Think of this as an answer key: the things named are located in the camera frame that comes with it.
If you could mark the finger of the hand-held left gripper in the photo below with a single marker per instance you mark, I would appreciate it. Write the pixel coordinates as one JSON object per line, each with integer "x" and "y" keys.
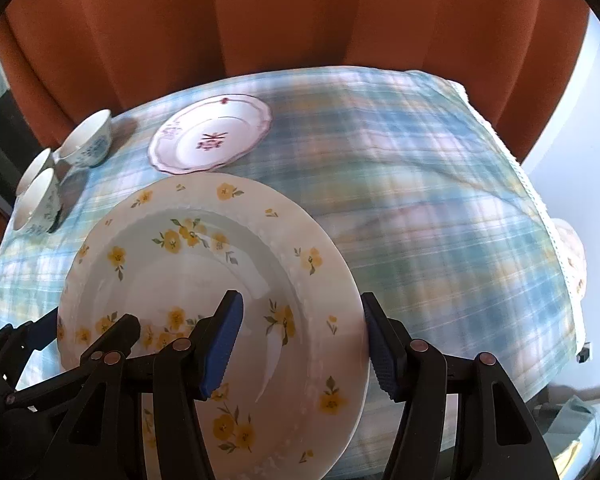
{"x": 50, "y": 385}
{"x": 44, "y": 324}

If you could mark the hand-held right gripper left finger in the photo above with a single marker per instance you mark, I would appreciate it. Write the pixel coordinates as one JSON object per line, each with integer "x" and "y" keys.
{"x": 225, "y": 342}

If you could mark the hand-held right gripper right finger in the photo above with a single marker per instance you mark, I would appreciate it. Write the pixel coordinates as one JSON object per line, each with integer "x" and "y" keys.
{"x": 382, "y": 360}

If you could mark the large yellow floral plate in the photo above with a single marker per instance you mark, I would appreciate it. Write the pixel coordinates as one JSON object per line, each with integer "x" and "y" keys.
{"x": 190, "y": 270}

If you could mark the blue patterned white bowl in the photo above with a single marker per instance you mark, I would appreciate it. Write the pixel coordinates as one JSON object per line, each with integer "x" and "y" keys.
{"x": 30, "y": 172}
{"x": 85, "y": 140}
{"x": 37, "y": 205}

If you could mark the small red patterned plate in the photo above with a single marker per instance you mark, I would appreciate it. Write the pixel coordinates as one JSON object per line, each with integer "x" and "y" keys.
{"x": 210, "y": 140}

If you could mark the plaid tablecloth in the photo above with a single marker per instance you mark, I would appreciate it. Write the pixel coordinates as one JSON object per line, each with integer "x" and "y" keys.
{"x": 430, "y": 210}

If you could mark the grey cloth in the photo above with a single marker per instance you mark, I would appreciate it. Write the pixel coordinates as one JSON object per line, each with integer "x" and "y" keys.
{"x": 575, "y": 410}

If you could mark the yellow object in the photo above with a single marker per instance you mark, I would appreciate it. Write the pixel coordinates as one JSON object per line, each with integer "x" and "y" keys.
{"x": 572, "y": 452}

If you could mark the orange curtain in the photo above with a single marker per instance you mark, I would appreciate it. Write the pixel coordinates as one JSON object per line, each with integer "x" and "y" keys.
{"x": 300, "y": 10}

